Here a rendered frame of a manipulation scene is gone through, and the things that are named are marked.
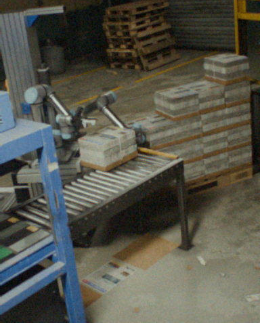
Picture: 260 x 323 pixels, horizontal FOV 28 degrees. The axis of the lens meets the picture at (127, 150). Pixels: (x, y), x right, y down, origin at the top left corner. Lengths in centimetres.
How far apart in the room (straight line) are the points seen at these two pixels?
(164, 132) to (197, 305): 177
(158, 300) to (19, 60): 222
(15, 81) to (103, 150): 105
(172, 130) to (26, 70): 149
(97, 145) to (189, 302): 134
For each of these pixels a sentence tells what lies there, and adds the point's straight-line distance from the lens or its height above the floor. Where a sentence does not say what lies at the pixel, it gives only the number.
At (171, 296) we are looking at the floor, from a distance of 393.
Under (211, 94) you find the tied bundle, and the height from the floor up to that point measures 101.
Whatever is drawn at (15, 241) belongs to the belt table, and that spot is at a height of 80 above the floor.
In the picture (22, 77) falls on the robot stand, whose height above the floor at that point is 150.
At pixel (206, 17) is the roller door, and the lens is 1247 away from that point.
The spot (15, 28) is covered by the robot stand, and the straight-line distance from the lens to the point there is 441.
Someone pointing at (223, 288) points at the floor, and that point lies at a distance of 398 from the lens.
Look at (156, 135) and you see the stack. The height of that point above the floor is 75.
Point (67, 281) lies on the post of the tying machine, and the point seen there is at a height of 57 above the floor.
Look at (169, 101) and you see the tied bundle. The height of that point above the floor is 102.
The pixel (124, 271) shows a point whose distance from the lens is 424.
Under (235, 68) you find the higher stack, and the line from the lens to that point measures 518.
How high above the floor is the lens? 237
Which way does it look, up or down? 21 degrees down
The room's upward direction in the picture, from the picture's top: 7 degrees counter-clockwise
